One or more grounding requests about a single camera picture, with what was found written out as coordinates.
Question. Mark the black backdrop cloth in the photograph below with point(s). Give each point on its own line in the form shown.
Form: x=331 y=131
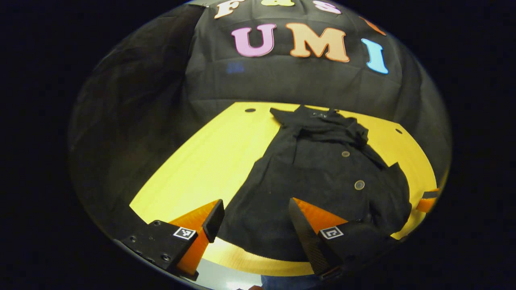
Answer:
x=302 y=84

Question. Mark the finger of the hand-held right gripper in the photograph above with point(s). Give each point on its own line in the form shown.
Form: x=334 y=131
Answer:
x=427 y=201

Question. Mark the black buttoned garment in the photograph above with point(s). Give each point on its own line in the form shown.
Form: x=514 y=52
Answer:
x=322 y=177

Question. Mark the person's blue trousers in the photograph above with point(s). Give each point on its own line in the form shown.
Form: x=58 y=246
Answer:
x=290 y=282

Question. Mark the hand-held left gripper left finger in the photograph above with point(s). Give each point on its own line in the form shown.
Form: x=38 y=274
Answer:
x=213 y=221

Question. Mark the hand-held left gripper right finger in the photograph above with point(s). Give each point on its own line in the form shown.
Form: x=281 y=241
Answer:
x=306 y=237

